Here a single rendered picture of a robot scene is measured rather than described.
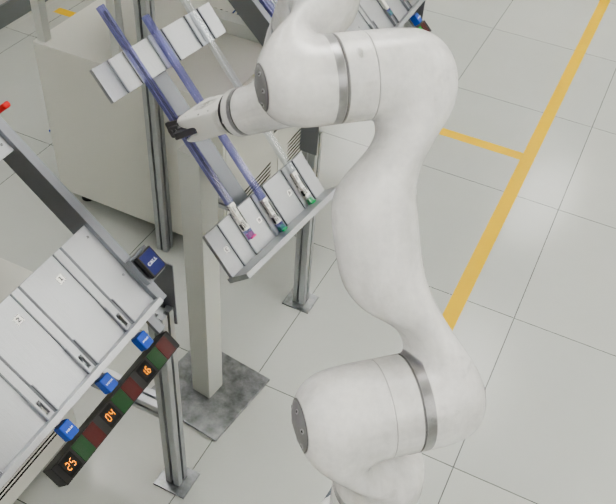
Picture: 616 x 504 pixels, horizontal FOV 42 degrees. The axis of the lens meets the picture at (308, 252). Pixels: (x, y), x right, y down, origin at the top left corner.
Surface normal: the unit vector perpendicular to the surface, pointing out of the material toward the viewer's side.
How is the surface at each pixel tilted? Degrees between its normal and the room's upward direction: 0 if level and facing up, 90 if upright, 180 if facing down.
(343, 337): 0
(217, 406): 0
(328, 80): 56
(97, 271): 42
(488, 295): 0
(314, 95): 78
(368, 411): 31
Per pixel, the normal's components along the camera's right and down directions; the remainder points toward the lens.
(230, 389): 0.06, -0.73
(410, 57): 0.23, -0.09
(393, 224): 0.33, 0.11
